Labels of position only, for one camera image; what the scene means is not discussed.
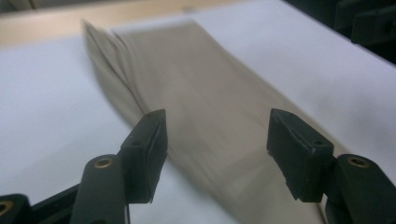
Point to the white board table cover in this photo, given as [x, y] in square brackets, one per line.
[46, 109]

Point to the wooden table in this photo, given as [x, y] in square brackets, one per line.
[62, 21]

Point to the beige pants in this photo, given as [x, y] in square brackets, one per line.
[202, 109]

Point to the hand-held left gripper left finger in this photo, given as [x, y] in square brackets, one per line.
[144, 155]

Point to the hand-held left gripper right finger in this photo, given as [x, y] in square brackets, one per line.
[299, 155]

